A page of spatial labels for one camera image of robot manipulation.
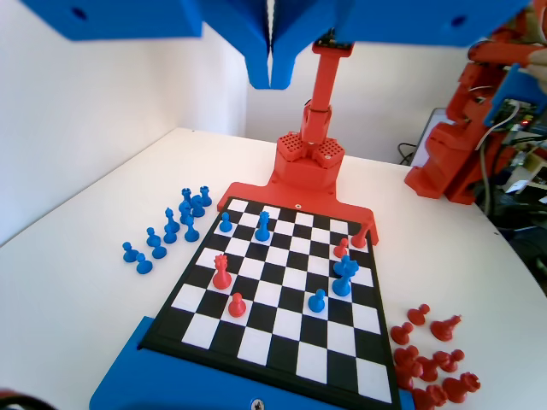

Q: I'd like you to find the red base plate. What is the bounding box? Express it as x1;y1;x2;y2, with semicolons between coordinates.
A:
216;181;380;247

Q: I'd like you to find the black white chessboard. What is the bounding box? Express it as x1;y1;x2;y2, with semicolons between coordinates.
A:
140;196;403;407

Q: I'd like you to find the person's hand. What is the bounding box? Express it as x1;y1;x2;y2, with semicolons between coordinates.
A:
528;45;547;78

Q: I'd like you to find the blue base plate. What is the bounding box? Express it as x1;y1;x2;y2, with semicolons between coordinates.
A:
88;315;418;410

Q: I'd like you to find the grey device panel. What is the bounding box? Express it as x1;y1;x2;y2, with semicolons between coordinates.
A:
416;107;450;149

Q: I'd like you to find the red camera stand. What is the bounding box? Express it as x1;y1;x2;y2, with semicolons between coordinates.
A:
272;40;355;194

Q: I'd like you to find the red chess queen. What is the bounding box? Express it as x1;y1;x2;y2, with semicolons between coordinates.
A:
212;254;232;291

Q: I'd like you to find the red chess king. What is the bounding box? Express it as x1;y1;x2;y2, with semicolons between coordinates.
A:
350;217;373;249

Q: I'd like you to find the red black servo wire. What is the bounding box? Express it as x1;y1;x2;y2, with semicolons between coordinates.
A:
0;387;50;410

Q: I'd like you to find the blue board holder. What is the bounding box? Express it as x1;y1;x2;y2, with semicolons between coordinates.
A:
482;63;547;129

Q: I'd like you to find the blue chess king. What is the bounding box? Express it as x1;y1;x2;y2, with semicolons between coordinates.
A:
332;255;356;296

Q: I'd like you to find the thin black cable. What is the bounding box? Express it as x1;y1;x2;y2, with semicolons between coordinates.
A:
397;143;422;167

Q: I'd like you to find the red chess piece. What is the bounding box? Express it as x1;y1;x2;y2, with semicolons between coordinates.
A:
395;365;422;390
429;314;463;343
392;345;420;368
412;384;449;410

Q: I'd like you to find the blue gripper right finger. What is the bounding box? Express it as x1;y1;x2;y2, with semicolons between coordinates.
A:
271;0;356;90

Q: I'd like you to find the blue chess queen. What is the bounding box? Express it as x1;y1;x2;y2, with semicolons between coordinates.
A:
254;211;271;243

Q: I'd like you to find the red chess rook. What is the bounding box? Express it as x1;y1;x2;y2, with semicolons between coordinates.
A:
442;372;480;403

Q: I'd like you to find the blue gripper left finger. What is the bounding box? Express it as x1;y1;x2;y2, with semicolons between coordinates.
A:
183;0;273;91

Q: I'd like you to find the red chess bishop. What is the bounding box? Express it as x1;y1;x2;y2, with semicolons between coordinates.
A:
416;356;441;383

